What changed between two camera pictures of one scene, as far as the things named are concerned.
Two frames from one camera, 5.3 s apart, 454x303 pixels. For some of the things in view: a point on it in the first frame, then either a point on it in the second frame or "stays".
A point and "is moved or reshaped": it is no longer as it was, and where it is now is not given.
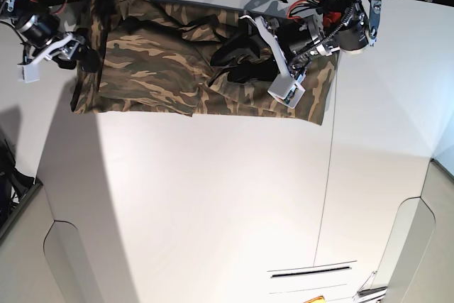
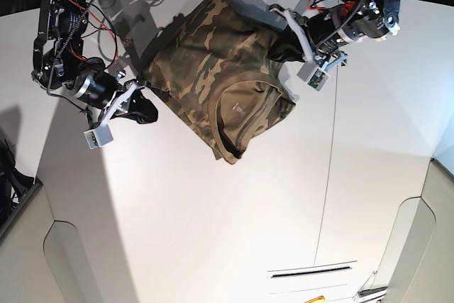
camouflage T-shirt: (146, 55) is moved or reshaped
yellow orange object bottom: (318, 299) stays
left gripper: (67, 47) to (142, 108)
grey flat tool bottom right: (362, 292) stays
